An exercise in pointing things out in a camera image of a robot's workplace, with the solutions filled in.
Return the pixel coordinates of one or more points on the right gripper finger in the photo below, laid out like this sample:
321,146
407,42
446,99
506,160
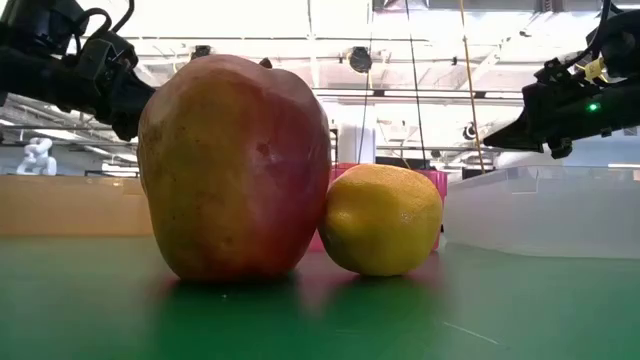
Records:
520,132

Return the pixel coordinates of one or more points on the red and yellow apple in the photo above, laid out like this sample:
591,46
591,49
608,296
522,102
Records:
230,170

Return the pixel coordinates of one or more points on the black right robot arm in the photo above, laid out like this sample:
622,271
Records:
615,115

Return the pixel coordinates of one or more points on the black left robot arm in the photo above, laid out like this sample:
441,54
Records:
30,70

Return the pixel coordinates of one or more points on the clear translucent plastic bin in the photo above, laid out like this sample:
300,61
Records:
545,215

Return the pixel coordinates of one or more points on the pink translucent plastic bin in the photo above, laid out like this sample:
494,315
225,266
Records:
441,182

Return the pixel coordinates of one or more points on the white robot figure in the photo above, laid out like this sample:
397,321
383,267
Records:
37,156

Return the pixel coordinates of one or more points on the orange translucent plastic bin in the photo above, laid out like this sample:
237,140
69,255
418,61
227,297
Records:
70,205

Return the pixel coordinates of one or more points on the yellow lemon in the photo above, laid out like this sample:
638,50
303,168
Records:
380,220

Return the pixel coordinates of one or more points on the white building column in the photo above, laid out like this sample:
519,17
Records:
352,135

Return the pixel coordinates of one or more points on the right wrist camera black housing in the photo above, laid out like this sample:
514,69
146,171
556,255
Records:
550,72

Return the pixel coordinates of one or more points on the left wrist camera grey housing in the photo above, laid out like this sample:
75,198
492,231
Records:
105,55

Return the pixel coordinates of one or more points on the long ceiling light rail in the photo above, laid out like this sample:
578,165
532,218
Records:
425,93

